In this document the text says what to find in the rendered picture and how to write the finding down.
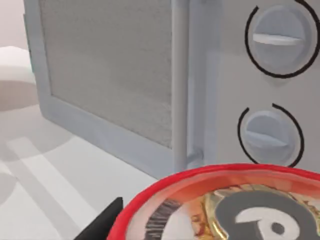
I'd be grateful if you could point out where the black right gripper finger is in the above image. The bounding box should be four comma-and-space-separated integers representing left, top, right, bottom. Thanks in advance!
75, 196, 124, 240

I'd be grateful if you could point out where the pale microwave door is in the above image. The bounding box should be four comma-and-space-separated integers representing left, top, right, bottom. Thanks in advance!
23, 0, 191, 181

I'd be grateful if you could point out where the large pale microwave knob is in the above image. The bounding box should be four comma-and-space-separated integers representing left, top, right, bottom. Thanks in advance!
251, 2, 314, 73

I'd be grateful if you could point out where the pale microwave oven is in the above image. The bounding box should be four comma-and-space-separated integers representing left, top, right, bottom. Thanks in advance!
23, 0, 320, 181

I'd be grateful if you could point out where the pale microwave door handle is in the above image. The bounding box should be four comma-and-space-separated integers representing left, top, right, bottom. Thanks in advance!
171, 0, 191, 173

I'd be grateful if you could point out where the red rimmed round cup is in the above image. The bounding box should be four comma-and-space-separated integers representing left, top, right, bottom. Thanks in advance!
105, 163, 320, 240

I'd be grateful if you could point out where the small pale microwave knob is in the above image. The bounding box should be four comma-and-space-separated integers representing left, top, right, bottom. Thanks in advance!
243, 109, 300, 165

